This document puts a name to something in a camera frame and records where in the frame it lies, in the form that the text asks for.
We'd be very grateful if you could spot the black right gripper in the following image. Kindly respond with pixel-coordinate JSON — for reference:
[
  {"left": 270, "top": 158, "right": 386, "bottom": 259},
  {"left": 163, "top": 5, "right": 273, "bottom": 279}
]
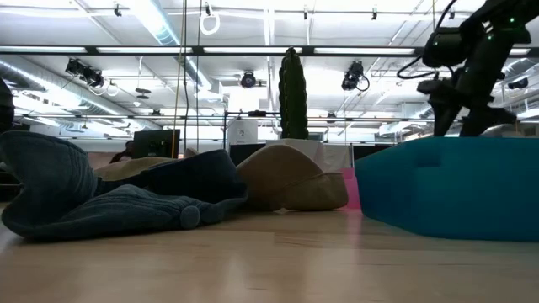
[{"left": 417, "top": 69, "right": 517, "bottom": 137}]

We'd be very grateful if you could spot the beige bucket hat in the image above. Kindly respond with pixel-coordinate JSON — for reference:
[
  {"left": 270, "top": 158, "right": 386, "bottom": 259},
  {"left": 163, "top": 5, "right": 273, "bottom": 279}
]
[
  {"left": 235, "top": 145, "right": 350, "bottom": 212},
  {"left": 93, "top": 146, "right": 200, "bottom": 183}
]

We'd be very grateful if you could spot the blue denim hat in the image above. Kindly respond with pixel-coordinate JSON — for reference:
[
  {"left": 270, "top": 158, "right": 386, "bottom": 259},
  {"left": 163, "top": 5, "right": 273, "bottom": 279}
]
[{"left": 0, "top": 130, "right": 249, "bottom": 242}]

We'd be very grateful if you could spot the black ceiling spotlight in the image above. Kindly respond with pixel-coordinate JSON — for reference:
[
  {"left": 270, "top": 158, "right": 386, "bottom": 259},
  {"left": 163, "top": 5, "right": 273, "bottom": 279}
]
[
  {"left": 240, "top": 71, "right": 258, "bottom": 90},
  {"left": 506, "top": 77, "right": 530, "bottom": 91},
  {"left": 64, "top": 58, "right": 105, "bottom": 89},
  {"left": 341, "top": 60, "right": 371, "bottom": 92}
]

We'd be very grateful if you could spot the blue tray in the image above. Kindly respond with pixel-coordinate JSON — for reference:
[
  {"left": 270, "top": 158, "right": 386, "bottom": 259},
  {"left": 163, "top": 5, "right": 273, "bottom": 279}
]
[{"left": 355, "top": 136, "right": 539, "bottom": 242}]

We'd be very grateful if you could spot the black partition panel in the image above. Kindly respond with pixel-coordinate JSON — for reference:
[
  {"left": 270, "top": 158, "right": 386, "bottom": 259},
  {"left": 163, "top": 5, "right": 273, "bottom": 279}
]
[
  {"left": 350, "top": 143, "right": 398, "bottom": 162},
  {"left": 229, "top": 142, "right": 268, "bottom": 167}
]

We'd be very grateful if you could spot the red tray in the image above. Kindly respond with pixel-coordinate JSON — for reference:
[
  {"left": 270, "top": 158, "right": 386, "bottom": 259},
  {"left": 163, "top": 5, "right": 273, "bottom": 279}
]
[{"left": 338, "top": 167, "right": 363, "bottom": 210}]

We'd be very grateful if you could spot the green cactus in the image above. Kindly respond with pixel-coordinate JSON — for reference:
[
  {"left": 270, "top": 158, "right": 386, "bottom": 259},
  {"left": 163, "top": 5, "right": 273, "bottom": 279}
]
[{"left": 277, "top": 46, "right": 310, "bottom": 141}]

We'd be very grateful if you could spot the white box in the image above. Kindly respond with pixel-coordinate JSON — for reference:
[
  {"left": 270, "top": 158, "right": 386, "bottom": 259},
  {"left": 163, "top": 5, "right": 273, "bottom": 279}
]
[{"left": 227, "top": 120, "right": 259, "bottom": 146}]

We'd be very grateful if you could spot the black background monitor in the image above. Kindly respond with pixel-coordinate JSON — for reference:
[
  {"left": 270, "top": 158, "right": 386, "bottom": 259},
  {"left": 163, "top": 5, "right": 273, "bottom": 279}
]
[{"left": 132, "top": 129, "right": 182, "bottom": 160}]

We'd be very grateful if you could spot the person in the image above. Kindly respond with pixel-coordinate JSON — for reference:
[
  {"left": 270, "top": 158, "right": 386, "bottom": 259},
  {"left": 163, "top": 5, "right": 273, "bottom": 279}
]
[{"left": 109, "top": 140, "right": 136, "bottom": 165}]

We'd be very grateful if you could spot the overhead light bar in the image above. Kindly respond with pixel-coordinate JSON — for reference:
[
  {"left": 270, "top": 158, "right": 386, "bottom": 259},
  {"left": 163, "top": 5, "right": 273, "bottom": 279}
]
[{"left": 0, "top": 44, "right": 539, "bottom": 58}]

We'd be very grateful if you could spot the white cable loop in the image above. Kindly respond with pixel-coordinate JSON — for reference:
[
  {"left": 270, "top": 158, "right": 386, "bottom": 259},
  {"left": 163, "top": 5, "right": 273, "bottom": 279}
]
[{"left": 199, "top": 7, "right": 221, "bottom": 37}]

